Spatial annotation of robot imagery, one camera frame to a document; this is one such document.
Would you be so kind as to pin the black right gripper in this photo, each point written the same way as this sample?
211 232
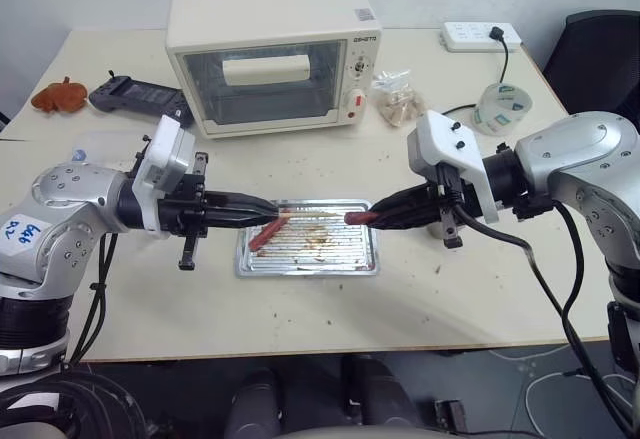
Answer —
452 226

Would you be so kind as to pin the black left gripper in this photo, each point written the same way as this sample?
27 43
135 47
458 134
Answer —
189 211

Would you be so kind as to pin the red sausage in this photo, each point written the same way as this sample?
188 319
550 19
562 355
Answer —
357 217
265 234

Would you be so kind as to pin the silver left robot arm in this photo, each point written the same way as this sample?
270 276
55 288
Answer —
65 194

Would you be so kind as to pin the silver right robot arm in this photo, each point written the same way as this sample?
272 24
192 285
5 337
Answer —
575 149

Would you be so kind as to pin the ribbed metal baking tray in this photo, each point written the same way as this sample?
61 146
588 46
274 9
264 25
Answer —
310 254

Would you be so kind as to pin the clear bag of wooden pieces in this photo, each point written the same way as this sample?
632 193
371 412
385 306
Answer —
400 101

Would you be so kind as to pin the black handheld controller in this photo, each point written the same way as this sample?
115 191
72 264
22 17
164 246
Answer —
135 96

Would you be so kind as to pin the white power strip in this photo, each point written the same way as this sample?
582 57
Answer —
470 36

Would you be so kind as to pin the cream toaster oven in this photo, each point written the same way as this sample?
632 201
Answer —
260 24

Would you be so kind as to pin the dark rounded shape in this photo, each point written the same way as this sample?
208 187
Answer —
255 404

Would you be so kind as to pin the orange-brown leaf-shaped item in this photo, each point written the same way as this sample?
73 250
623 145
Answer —
60 96

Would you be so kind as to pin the small black floor box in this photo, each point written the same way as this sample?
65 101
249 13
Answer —
450 416

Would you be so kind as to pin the black office chair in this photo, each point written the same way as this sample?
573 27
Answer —
595 64

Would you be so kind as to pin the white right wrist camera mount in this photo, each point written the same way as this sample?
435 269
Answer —
440 134

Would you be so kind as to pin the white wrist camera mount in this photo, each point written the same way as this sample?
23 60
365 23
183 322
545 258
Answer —
440 134
161 151

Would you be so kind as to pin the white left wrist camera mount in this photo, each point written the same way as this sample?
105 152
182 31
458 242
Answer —
161 151

